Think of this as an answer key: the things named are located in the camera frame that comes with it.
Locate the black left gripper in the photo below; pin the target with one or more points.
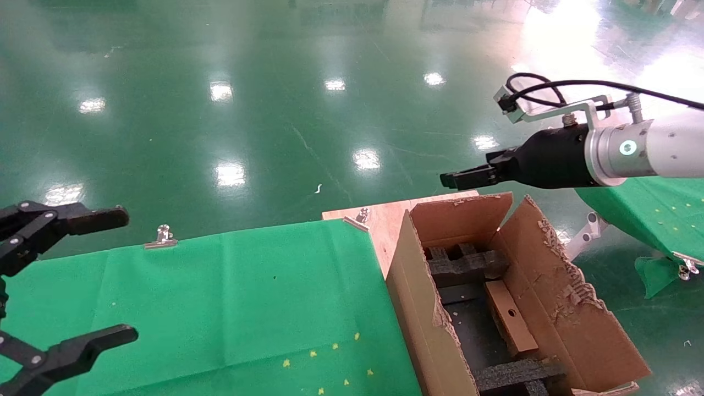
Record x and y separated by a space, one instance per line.
3 300

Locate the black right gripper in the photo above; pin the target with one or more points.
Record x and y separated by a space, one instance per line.
555 157

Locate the small cardboard box with hole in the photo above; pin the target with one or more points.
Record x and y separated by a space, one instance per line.
511 319

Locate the large open cardboard carton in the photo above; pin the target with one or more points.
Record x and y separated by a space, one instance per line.
418 319

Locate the silver binder clip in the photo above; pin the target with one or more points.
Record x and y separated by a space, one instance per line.
160 237
358 220
685 267

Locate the green tablecloth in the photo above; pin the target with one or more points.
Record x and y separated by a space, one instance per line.
220 302
649 220

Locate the black foam base pad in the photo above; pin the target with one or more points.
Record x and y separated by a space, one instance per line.
473 330

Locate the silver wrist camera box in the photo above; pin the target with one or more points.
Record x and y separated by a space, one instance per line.
506 104

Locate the silver camera mounting bracket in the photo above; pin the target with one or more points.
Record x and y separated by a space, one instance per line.
550 110

